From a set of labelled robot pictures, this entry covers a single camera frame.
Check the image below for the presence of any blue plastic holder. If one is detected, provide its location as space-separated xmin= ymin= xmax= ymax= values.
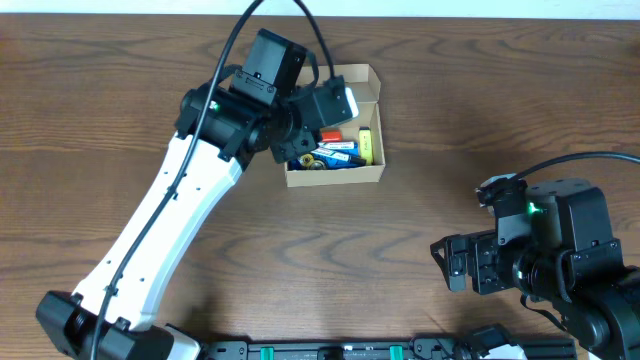
xmin=288 ymin=149 xmax=361 ymax=170

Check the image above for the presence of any red stapler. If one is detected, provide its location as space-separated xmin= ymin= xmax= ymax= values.
xmin=321 ymin=130 xmax=343 ymax=142

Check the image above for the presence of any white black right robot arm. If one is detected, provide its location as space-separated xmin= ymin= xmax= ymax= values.
xmin=430 ymin=177 xmax=639 ymax=359

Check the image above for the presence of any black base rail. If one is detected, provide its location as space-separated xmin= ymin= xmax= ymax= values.
xmin=202 ymin=324 xmax=578 ymax=360

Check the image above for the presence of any brown cardboard box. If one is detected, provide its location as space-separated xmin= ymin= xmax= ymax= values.
xmin=284 ymin=64 xmax=386 ymax=187

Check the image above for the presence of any blue capped white marker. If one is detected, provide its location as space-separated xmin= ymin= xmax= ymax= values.
xmin=319 ymin=141 xmax=358 ymax=151

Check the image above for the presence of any yellow highlighter black cap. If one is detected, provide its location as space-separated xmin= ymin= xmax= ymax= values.
xmin=358 ymin=127 xmax=374 ymax=166

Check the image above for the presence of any black yellow correction tape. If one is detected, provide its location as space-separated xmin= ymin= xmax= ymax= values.
xmin=298 ymin=154 xmax=328 ymax=170

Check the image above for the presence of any black capped white marker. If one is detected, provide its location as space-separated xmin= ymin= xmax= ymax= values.
xmin=311 ymin=147 xmax=366 ymax=166

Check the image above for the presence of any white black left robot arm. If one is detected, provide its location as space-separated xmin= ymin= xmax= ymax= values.
xmin=36 ymin=29 xmax=359 ymax=359

